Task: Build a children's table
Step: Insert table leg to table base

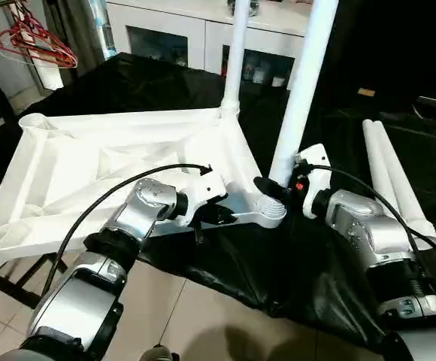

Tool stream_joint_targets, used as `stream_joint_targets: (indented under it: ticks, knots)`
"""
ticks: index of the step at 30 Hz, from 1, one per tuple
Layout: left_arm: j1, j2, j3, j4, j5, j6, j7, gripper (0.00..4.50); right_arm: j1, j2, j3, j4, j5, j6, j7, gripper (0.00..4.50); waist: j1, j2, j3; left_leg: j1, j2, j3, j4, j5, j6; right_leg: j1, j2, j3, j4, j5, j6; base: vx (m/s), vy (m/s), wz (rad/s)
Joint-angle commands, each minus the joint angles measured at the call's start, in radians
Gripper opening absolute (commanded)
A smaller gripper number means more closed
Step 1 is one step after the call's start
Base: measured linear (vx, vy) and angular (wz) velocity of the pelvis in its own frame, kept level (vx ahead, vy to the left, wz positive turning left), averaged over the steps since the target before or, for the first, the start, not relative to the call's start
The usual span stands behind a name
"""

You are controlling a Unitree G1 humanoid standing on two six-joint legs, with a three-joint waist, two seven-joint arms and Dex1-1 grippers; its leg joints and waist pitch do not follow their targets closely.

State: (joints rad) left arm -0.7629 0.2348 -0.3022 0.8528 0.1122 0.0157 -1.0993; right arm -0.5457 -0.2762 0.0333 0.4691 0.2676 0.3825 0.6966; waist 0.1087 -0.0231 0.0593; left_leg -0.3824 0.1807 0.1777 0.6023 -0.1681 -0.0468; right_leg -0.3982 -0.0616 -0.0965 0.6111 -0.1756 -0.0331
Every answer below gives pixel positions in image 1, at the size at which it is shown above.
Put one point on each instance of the white plastic table leg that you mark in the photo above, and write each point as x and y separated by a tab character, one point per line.
237	53
379	165
406	188
304	83

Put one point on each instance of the white plastic table top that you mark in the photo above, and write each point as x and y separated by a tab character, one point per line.
90	165

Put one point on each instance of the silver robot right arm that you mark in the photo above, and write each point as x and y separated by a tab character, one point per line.
368	233

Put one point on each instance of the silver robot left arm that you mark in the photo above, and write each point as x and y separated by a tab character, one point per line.
128	218

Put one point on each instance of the small brown cardboard piece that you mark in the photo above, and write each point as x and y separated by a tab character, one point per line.
366	92

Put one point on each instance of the black plastic mat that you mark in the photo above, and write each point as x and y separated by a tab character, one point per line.
128	83

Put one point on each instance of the dark patterned jar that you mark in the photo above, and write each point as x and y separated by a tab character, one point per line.
254	6

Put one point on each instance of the white glass-door cabinet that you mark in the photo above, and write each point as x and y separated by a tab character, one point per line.
173	26

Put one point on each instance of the grey curtain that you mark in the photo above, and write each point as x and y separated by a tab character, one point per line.
79	30

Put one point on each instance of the black folding table frame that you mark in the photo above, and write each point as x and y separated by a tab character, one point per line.
15	289

